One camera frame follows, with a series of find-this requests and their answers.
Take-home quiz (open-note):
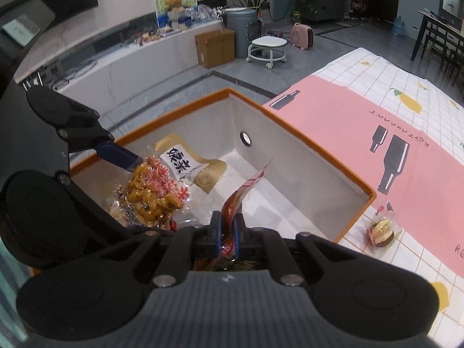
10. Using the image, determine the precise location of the dark dining chair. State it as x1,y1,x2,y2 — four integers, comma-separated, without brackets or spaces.
437,31,464,88

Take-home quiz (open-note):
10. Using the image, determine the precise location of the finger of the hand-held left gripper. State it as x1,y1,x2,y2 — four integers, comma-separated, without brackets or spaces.
54,173,177,242
54,114,144,170

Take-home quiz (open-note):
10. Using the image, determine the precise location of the pink space heater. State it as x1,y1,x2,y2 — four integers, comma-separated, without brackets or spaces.
290,22,316,49

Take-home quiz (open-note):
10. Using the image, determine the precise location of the gold clear-window snack packet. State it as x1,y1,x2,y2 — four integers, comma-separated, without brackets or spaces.
109,154,198,231

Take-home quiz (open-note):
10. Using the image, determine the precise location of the teddy bear picture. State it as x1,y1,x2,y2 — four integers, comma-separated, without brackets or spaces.
154,0,198,30

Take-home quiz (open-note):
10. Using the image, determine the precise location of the dark dining table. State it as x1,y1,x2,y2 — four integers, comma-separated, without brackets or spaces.
410,9,464,62

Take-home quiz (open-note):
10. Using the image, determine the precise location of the pink and white tablecloth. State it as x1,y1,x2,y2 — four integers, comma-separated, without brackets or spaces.
261,47,464,348

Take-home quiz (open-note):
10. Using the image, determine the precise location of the small wrapped cake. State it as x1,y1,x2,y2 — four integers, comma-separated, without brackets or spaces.
364,212,401,250

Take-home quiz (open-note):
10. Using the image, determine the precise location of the red braised meat packet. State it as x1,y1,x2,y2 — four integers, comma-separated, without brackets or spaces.
192,157,274,272

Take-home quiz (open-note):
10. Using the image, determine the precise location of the blue water jug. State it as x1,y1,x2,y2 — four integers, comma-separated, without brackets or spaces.
391,15,407,37

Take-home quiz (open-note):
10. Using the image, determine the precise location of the grey trash can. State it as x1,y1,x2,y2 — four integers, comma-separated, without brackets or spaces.
224,7,259,59

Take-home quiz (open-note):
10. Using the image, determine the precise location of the cardboard box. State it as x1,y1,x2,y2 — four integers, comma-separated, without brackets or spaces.
195,28,236,69

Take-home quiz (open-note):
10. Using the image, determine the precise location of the low white media cabinet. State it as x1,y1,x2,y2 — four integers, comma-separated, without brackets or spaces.
14,7,227,111

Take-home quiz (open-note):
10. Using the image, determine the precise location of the olive foil snack packet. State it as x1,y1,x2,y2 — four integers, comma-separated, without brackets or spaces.
152,133,228,194

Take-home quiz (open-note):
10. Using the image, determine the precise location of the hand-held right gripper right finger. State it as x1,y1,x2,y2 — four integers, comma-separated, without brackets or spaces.
235,213,349,287

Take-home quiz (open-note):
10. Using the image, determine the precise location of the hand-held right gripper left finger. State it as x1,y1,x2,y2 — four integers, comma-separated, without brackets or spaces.
101,212,222,286

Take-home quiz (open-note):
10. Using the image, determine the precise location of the white wheeled stool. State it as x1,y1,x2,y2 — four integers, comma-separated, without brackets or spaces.
246,35,289,69

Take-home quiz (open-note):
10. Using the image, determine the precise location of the orange storage box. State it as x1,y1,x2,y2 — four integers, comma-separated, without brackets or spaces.
69,88,378,243

